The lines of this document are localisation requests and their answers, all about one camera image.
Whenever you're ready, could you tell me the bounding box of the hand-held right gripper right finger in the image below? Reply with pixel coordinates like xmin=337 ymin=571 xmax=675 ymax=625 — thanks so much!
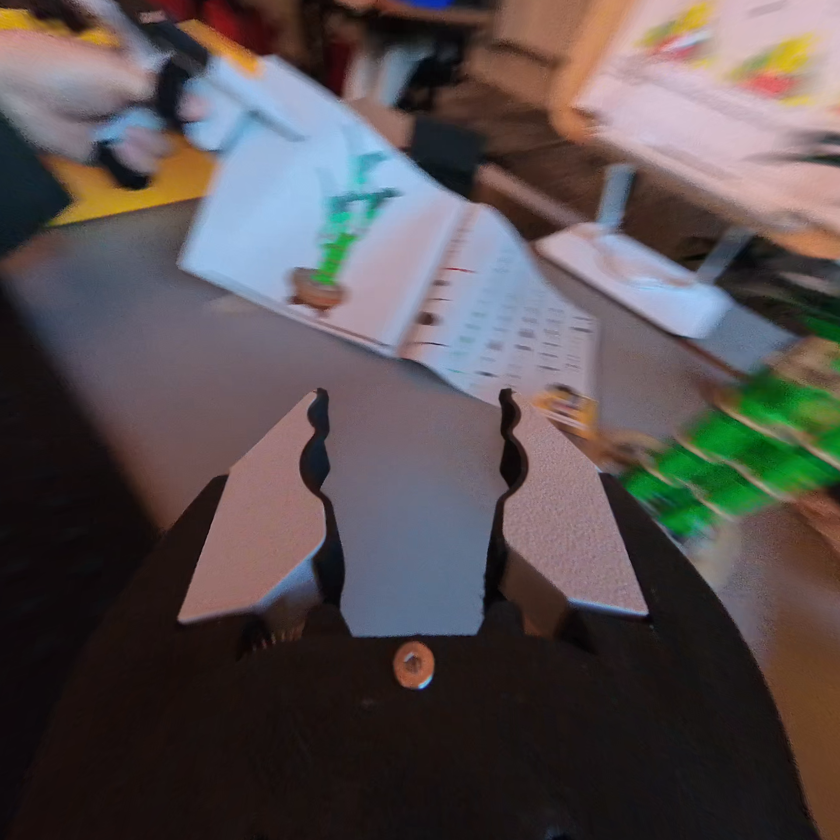
xmin=482 ymin=387 xmax=652 ymax=637

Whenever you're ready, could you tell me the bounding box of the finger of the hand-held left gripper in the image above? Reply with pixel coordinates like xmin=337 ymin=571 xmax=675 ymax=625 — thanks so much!
xmin=190 ymin=64 xmax=308 ymax=153

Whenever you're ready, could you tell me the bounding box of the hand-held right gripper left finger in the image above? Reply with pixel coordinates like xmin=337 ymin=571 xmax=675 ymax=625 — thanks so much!
xmin=177 ymin=387 xmax=343 ymax=624

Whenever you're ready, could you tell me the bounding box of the white instruction booklet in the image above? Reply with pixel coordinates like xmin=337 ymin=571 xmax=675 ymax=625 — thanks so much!
xmin=178 ymin=56 xmax=601 ymax=401

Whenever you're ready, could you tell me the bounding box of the green toy brick bamboo plant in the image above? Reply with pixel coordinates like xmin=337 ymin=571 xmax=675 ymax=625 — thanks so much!
xmin=604 ymin=367 xmax=840 ymax=547

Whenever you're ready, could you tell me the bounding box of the grey desk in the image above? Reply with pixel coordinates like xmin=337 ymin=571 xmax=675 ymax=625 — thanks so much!
xmin=0 ymin=197 xmax=840 ymax=840
xmin=354 ymin=98 xmax=798 ymax=373

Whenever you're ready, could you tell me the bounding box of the person's left hand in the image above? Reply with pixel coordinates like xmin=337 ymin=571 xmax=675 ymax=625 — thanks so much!
xmin=0 ymin=29 xmax=207 ymax=173

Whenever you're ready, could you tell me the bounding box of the small yellow printed card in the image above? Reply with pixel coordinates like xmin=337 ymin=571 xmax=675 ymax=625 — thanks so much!
xmin=532 ymin=384 xmax=599 ymax=438

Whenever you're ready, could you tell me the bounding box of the black studded mat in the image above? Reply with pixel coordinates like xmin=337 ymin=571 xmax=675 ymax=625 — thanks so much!
xmin=0 ymin=282 xmax=161 ymax=723

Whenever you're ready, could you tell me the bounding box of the printed paper sheet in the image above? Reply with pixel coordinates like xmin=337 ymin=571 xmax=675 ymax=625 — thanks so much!
xmin=577 ymin=0 xmax=840 ymax=224

